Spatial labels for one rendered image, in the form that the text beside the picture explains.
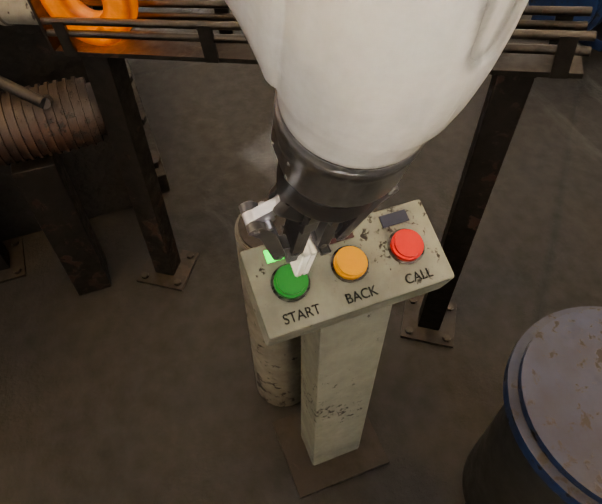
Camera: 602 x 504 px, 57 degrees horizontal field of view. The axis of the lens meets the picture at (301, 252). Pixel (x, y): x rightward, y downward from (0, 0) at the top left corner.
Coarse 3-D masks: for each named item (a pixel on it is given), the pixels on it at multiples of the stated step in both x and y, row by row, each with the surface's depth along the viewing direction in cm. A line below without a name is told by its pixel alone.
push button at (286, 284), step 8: (288, 264) 64; (280, 272) 63; (288, 272) 63; (280, 280) 63; (288, 280) 63; (296, 280) 63; (304, 280) 63; (280, 288) 62; (288, 288) 62; (296, 288) 63; (304, 288) 63; (288, 296) 62; (296, 296) 63
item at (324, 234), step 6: (324, 222) 47; (318, 228) 49; (324, 228) 47; (330, 228) 47; (336, 228) 48; (318, 234) 50; (324, 234) 48; (330, 234) 49; (318, 240) 50; (324, 240) 50; (330, 240) 51; (318, 246) 51; (324, 246) 51; (324, 252) 51; (330, 252) 52
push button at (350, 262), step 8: (344, 248) 65; (352, 248) 65; (336, 256) 65; (344, 256) 65; (352, 256) 65; (360, 256) 65; (336, 264) 64; (344, 264) 64; (352, 264) 64; (360, 264) 65; (344, 272) 64; (352, 272) 64; (360, 272) 64
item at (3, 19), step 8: (0, 0) 87; (8, 0) 87; (16, 0) 87; (24, 0) 86; (0, 8) 88; (8, 8) 88; (16, 8) 87; (24, 8) 87; (0, 16) 89; (8, 16) 89; (16, 16) 88; (24, 16) 88; (32, 16) 87; (0, 24) 91; (8, 24) 91; (32, 24) 90
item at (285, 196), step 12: (276, 192) 40; (288, 192) 37; (288, 204) 39; (300, 204) 37; (312, 204) 36; (324, 204) 35; (288, 216) 41; (300, 216) 42; (312, 216) 38; (324, 216) 37; (336, 216) 37; (348, 216) 38
